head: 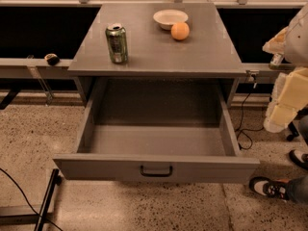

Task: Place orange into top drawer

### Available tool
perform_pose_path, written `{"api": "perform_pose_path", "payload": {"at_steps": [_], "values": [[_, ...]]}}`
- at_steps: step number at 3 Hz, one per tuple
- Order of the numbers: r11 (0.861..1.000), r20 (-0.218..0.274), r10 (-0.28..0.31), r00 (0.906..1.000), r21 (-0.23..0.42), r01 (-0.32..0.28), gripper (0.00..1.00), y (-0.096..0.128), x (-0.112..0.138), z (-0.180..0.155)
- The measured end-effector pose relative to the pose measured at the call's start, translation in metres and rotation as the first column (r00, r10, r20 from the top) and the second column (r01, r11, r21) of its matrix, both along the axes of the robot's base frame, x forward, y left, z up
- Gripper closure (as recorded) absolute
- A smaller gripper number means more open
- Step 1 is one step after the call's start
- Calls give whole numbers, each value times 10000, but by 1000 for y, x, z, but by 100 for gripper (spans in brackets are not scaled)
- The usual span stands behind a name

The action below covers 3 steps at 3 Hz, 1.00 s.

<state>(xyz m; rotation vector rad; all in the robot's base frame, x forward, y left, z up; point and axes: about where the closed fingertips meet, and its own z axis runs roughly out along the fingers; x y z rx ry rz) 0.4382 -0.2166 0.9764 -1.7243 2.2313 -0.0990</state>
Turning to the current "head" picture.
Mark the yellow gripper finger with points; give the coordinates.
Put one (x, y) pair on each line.
(276, 44)
(288, 97)

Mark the orange fruit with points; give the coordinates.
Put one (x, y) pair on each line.
(180, 31)

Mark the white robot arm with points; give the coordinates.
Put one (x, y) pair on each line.
(296, 44)

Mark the person's sneaker near drawer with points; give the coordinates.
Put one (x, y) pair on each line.
(269, 188)

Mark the grey open top drawer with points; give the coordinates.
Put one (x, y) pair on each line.
(188, 127)

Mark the clear plastic bottle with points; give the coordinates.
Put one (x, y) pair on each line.
(276, 61)

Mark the grey cabinet desk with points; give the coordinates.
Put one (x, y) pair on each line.
(207, 53)

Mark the person's jeans leg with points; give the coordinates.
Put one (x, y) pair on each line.
(297, 190)

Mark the white bowl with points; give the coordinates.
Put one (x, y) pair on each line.
(167, 18)

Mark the green soda can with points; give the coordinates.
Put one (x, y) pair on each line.
(117, 43)

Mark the small black yellow object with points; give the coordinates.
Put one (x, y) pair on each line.
(52, 59)

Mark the black metal floor stand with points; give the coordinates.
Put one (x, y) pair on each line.
(32, 214)

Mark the metal clamp bracket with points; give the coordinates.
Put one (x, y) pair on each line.
(252, 76)

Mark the black drawer handle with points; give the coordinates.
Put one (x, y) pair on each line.
(156, 172)

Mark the grey metal rail shelf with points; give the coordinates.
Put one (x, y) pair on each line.
(14, 68)

